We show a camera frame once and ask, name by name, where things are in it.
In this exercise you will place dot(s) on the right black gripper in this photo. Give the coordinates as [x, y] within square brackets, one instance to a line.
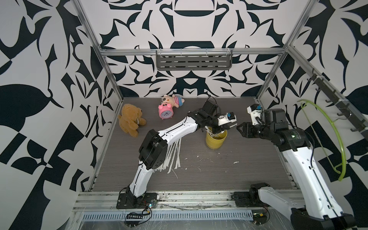
[247, 132]

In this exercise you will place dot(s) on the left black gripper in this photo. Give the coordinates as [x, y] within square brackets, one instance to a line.
[218, 129]

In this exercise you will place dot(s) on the eleventh white straw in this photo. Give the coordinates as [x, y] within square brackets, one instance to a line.
[178, 154]

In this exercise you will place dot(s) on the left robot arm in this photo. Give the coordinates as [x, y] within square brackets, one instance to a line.
[154, 148]

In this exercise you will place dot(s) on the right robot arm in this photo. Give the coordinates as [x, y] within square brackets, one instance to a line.
[320, 210]

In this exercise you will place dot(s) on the bundle of wrapped straws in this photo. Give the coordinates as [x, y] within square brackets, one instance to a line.
[212, 134]

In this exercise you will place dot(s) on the yellow plastic cup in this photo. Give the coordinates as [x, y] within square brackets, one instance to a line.
[215, 141]

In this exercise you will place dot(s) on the pink alarm clock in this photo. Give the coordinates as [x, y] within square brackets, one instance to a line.
[165, 111]

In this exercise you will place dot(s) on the brown teddy bear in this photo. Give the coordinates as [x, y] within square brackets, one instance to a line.
[131, 119]

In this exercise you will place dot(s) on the green plastic hanger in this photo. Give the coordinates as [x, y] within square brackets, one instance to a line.
[329, 141]

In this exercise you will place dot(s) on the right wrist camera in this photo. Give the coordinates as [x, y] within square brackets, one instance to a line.
[255, 112]

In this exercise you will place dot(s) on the grey slotted wall shelf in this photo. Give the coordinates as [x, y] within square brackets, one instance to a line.
[194, 59]

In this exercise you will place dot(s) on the white cable duct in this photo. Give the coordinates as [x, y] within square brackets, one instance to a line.
[169, 215]

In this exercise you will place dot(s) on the black wall hook rail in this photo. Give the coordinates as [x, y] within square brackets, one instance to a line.
[346, 108]

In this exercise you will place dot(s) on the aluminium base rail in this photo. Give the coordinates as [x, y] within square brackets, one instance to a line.
[166, 200]

